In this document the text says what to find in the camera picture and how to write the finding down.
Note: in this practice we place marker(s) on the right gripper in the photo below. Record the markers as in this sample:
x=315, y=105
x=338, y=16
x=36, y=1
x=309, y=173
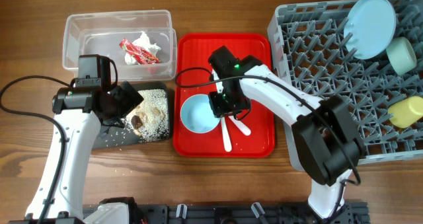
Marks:
x=217, y=101

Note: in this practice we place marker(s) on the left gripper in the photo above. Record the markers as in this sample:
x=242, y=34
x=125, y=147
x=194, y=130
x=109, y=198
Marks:
x=129, y=96

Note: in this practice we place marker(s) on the pink plastic fork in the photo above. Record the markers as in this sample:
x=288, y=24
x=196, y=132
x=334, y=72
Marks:
x=241, y=126

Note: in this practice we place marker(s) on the light blue bowl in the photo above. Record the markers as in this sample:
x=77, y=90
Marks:
x=196, y=114

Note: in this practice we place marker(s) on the white plastic spoon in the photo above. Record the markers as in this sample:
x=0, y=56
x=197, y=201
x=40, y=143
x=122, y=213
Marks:
x=225, y=134

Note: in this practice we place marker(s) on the red snack wrapper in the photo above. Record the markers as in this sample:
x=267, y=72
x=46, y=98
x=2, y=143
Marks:
x=137, y=54

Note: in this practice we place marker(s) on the white tissue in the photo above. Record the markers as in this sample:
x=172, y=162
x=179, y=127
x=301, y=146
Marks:
x=143, y=42

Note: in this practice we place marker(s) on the light blue plate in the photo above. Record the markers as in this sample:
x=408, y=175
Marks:
x=370, y=28

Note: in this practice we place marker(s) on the yellow plastic cup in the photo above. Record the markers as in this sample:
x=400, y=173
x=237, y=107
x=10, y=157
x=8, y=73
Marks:
x=406, y=112

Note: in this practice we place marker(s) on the green bowl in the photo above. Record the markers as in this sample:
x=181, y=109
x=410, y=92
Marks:
x=401, y=55

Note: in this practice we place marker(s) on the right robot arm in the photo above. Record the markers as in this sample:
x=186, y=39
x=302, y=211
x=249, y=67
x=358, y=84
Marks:
x=327, y=141

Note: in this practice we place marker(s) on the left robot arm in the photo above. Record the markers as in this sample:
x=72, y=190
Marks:
x=88, y=106

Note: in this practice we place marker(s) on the grey dishwasher rack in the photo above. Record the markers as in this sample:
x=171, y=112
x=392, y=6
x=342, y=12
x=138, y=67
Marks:
x=309, y=51

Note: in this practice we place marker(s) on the black plastic tray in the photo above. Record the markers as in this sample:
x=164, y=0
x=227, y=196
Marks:
x=115, y=139

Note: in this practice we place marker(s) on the food scraps and rice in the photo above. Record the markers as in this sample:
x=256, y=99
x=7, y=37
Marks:
x=150, y=115

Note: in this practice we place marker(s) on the red serving tray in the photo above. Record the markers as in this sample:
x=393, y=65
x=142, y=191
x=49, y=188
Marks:
x=193, y=51

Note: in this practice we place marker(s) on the clear plastic bin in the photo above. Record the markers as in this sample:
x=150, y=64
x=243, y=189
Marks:
x=101, y=33

